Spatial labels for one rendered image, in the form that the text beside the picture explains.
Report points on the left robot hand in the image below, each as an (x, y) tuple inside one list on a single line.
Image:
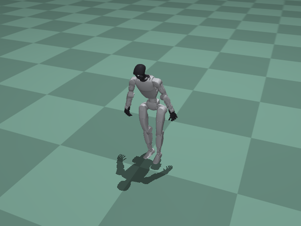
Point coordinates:
[(173, 116)]

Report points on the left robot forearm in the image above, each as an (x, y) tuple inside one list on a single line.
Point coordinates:
[(168, 103)]

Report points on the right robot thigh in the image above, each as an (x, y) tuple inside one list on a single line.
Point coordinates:
[(143, 117)]

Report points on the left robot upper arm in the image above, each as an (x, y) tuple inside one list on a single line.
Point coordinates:
[(159, 85)]

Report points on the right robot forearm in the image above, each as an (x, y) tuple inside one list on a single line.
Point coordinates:
[(128, 101)]

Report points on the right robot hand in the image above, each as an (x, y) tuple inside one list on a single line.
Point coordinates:
[(127, 111)]

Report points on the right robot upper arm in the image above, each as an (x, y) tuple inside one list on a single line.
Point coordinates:
[(131, 87)]

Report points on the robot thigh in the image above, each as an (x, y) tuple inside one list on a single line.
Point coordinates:
[(143, 117), (160, 118)]

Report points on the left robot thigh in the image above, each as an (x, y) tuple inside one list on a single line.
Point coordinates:
[(160, 118)]

